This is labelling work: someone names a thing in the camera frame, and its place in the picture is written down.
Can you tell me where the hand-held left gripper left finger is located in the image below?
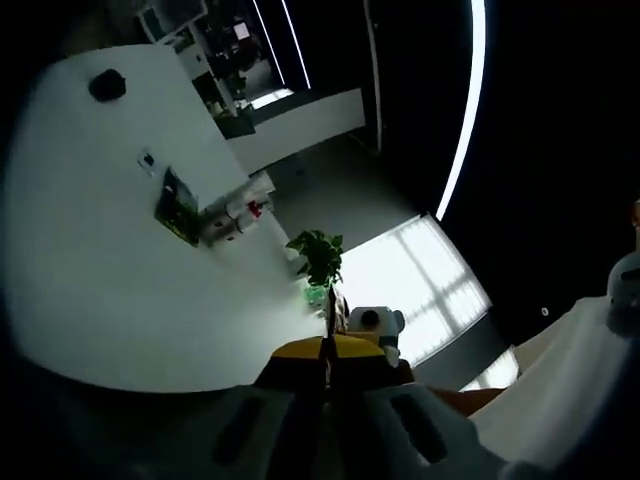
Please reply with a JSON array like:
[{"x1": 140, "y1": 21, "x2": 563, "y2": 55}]
[{"x1": 149, "y1": 337, "x2": 331, "y2": 480}]

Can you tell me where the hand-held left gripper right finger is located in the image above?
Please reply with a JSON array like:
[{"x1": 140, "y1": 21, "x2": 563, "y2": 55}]
[{"x1": 329, "y1": 334, "x2": 501, "y2": 480}]

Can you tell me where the gold foil packet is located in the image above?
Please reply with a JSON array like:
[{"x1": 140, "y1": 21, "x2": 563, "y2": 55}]
[{"x1": 325, "y1": 282, "x2": 339, "y2": 386}]

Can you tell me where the red collar skincare bottle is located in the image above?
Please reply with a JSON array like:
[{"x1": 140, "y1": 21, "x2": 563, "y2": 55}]
[{"x1": 227, "y1": 197, "x2": 274, "y2": 224}]

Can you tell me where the white skincare tube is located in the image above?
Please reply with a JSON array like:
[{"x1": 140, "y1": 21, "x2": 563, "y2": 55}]
[{"x1": 202, "y1": 172, "x2": 277, "y2": 214}]

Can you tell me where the green and dark packet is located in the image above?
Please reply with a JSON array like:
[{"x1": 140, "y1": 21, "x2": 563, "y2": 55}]
[{"x1": 153, "y1": 167, "x2": 200, "y2": 247}]

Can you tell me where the green glass plant vase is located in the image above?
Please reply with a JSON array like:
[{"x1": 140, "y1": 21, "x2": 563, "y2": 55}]
[{"x1": 302, "y1": 284, "x2": 331, "y2": 314}]

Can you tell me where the green potted plant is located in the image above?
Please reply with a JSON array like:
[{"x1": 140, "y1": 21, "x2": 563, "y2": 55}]
[{"x1": 285, "y1": 228, "x2": 346, "y2": 291}]

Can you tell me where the person's white shirt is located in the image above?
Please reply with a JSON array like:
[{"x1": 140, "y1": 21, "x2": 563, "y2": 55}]
[{"x1": 469, "y1": 294, "x2": 640, "y2": 480}]

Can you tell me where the wide curved ceiling light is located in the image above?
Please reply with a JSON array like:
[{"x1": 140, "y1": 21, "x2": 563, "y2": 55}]
[{"x1": 434, "y1": 0, "x2": 489, "y2": 224}]

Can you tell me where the white chest-worn device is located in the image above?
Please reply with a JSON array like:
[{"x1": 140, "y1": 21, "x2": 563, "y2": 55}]
[{"x1": 605, "y1": 252, "x2": 640, "y2": 336}]

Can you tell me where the grey office chair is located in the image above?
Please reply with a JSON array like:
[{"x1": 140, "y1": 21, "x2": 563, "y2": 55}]
[{"x1": 222, "y1": 107, "x2": 256, "y2": 139}]

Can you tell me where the small white sachet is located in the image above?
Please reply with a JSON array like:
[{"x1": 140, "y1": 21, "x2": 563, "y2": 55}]
[{"x1": 137, "y1": 148, "x2": 162, "y2": 176}]

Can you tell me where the long ceiling light strip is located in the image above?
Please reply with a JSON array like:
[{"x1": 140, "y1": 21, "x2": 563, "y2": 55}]
[
  {"x1": 252, "y1": 0, "x2": 289, "y2": 86},
  {"x1": 280, "y1": 0, "x2": 312, "y2": 91}
]

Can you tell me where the black computer mouse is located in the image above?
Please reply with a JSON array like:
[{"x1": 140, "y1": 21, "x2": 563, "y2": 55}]
[{"x1": 88, "y1": 69, "x2": 126, "y2": 104}]

